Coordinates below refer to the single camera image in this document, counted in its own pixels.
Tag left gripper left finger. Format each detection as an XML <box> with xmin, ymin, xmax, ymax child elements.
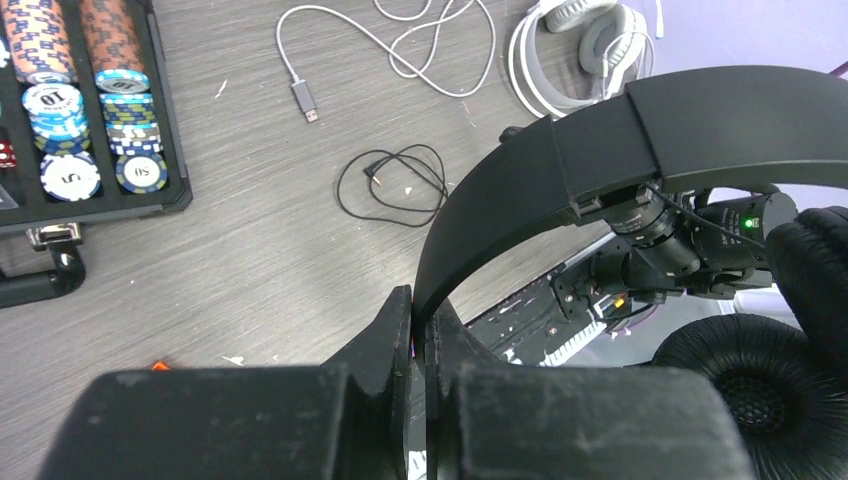
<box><xmin>39</xmin><ymin>286</ymin><xmax>412</xmax><ymax>479</ymax></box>

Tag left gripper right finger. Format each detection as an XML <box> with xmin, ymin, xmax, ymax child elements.
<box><xmin>423</xmin><ymin>303</ymin><xmax>754</xmax><ymax>479</ymax></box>

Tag black wired headphones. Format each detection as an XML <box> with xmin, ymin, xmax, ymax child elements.
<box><xmin>409</xmin><ymin>66</ymin><xmax>847</xmax><ymax>479</ymax></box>

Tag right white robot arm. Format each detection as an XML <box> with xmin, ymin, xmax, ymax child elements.
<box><xmin>592</xmin><ymin>183</ymin><xmax>798</xmax><ymax>304</ymax></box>

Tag white grey headphones at right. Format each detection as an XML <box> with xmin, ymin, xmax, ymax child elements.
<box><xmin>507</xmin><ymin>1</ymin><xmax>664</xmax><ymax>118</ymax></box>

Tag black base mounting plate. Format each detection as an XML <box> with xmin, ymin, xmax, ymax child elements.
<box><xmin>465</xmin><ymin>234</ymin><xmax>631</xmax><ymax>367</ymax></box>

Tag black poker chip case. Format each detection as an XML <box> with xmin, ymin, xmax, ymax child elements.
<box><xmin>1</xmin><ymin>1</ymin><xmax>192</xmax><ymax>308</ymax></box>

